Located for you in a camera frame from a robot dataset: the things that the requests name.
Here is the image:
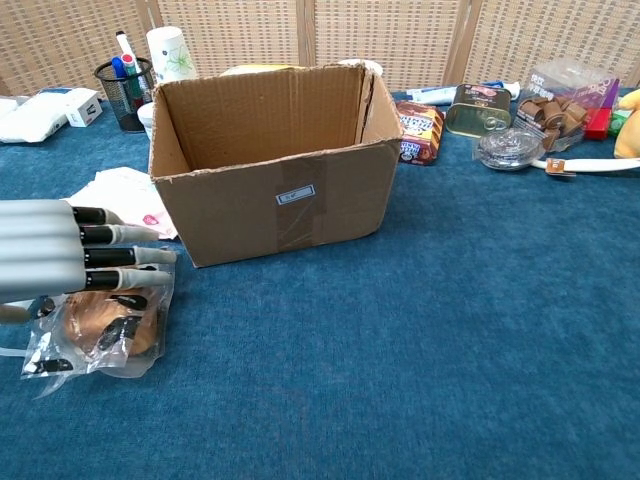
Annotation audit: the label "small white jar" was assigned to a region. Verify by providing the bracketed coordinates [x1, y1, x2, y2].
[136, 102, 156, 141]

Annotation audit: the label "gold meat tin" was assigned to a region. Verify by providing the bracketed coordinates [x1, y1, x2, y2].
[444, 83, 514, 139]

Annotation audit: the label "white blue toothpaste tube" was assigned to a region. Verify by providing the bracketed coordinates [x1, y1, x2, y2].
[405, 81, 521, 106]

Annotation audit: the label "white marker black cap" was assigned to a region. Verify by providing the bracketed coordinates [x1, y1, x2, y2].
[115, 30, 137, 61]

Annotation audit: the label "clear box brown capsules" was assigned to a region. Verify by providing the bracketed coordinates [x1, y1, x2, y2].
[514, 58, 621, 154]

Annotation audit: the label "small green carton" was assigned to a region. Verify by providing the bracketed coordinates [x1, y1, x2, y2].
[608, 108, 631, 137]

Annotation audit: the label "white bag blue print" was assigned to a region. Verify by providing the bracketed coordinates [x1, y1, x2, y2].
[0, 89, 71, 145]

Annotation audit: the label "light blue mug white handle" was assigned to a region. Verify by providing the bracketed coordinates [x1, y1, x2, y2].
[337, 58, 384, 76]

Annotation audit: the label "steel scrubber white handle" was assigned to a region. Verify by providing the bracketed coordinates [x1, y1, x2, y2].
[473, 127, 640, 177]

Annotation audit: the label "pink wet wipes pack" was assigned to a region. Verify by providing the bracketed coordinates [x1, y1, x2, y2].
[74, 167, 179, 241]

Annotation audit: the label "bread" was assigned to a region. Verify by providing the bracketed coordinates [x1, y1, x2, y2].
[19, 259, 176, 401]

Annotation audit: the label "stack of paper cups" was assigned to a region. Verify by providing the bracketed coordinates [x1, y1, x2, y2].
[145, 25, 200, 84]

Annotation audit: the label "yellow snack bag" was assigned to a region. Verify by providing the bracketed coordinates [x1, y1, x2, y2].
[219, 63, 306, 77]

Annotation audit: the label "brown cardboard box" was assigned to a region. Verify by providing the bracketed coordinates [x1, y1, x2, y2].
[148, 63, 405, 269]

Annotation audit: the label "small white box black print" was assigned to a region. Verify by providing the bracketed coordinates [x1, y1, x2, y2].
[63, 87, 104, 129]

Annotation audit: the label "woven rattan folding screen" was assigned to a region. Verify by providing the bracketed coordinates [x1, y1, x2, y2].
[0, 0, 640, 99]

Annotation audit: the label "yellow plush toy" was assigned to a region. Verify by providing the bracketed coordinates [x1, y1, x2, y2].
[613, 87, 640, 160]

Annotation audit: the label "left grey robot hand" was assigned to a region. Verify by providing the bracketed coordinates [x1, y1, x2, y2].
[0, 198, 179, 326]

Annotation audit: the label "black mesh pen holder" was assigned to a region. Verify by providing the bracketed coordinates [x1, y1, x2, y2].
[93, 57, 156, 134]

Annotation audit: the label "brown cookie pack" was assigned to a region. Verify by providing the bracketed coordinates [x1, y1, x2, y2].
[394, 99, 446, 167]

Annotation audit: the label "blue felt table cover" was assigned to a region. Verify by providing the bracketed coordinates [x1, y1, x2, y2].
[0, 89, 640, 480]

